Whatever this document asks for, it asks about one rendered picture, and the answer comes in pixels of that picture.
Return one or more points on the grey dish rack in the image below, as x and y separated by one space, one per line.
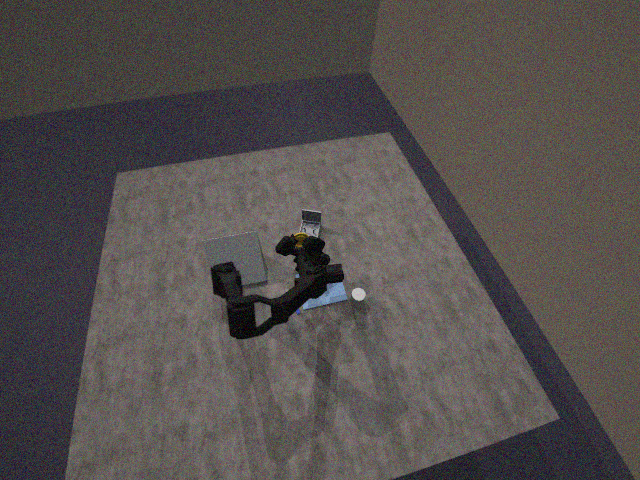
311 222

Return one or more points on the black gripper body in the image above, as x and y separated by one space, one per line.
287 246

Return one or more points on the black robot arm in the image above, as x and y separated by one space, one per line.
311 284

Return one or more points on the light blue flat mat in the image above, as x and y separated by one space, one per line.
335 293

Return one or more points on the yellow plate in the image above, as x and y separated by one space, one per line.
300 237

